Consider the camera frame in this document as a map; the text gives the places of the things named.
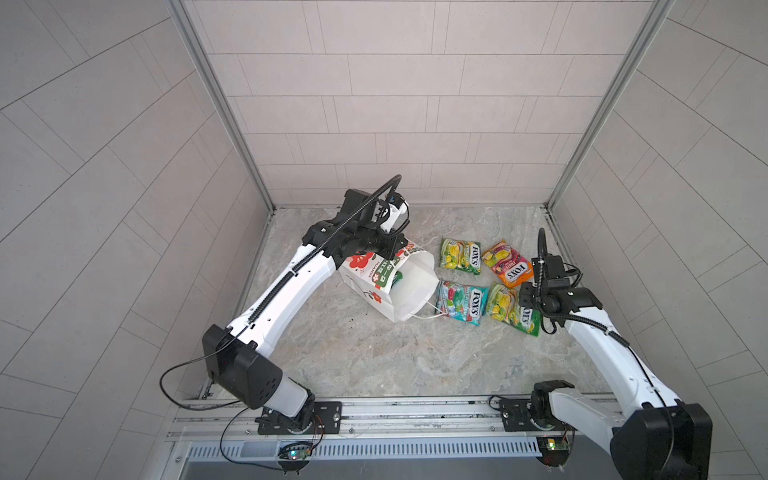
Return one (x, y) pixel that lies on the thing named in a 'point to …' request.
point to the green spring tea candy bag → (461, 255)
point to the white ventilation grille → (254, 450)
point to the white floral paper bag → (401, 287)
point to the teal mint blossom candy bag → (465, 303)
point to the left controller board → (298, 451)
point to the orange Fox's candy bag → (506, 262)
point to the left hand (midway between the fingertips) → (413, 238)
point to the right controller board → (554, 450)
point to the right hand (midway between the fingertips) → (527, 291)
